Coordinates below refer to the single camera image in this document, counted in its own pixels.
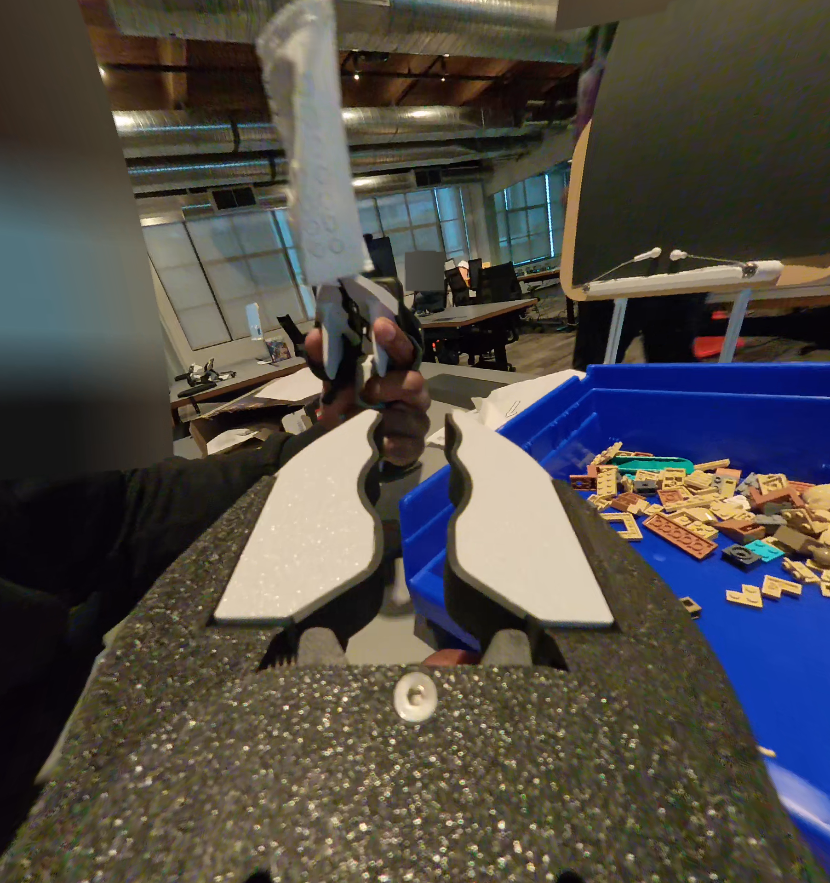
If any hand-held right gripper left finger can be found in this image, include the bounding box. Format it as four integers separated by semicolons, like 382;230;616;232
212;410;386;626

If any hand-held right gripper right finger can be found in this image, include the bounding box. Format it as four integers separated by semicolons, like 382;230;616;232
444;412;617;631

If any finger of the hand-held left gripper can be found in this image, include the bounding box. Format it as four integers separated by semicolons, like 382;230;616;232
346;273;401;379
315;283;352;382

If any blue plastic bin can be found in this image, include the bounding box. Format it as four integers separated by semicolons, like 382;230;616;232
397;362;830;878

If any pile of tan toy bricks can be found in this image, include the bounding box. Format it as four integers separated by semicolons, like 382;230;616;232
568;441;830;613

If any person's left forearm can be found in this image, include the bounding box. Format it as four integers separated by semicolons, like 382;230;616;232
0;421;333;625

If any black desk mat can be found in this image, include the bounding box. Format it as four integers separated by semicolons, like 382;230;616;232
424;373;517;411

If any grey desk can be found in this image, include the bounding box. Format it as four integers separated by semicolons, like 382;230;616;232
34;362;521;789

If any person's left hand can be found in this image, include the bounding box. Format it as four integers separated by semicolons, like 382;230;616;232
303;317;434;469

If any black office chair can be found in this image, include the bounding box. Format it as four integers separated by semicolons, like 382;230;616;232
469;261;527;368
275;312;307;361

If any long wooden work table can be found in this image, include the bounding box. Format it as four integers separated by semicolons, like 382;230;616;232
413;295;541;375

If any grey background table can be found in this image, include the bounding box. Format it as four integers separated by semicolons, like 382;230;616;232
168;355;321;430

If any cardboard box with white flap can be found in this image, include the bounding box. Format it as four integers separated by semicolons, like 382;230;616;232
179;376;327;461

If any black white toy figure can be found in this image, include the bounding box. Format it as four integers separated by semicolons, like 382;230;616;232
175;357;238;399

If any teal brick separator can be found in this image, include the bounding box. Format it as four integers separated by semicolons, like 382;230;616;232
607;452;689;475

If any brown long toy plate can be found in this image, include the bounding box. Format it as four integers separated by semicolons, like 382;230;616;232
641;510;721;562

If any grey metal bar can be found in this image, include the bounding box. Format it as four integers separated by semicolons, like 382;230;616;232
717;287;755;366
603;297;630;367

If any white stand shelf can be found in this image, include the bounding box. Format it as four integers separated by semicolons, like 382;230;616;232
582;258;784;300

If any person's black jacket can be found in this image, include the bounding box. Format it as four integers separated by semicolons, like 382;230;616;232
0;552;112;863

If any yellow rimmed panel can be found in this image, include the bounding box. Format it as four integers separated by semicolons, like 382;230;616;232
558;0;830;306

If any tan frame toy brick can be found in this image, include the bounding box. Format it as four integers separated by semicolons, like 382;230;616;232
596;512;645;544

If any silver ceiling duct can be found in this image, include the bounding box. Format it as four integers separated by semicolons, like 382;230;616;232
110;102;562;164

